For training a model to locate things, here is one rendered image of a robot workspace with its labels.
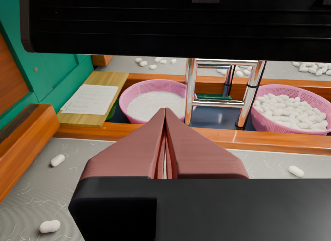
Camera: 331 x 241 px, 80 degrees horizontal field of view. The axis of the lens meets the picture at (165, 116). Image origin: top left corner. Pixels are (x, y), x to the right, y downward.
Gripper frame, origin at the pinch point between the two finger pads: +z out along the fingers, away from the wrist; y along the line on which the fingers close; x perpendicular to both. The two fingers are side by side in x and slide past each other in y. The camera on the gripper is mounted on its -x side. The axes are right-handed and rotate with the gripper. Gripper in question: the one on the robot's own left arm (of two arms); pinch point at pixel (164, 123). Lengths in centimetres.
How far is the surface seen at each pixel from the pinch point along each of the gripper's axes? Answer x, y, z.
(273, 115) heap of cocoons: 31, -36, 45
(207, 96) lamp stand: 32, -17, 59
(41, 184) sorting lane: 31.4, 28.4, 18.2
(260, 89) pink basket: 28, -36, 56
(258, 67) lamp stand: 9.7, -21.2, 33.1
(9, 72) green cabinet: 10.6, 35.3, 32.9
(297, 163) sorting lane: 31, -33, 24
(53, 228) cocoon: 30.5, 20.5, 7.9
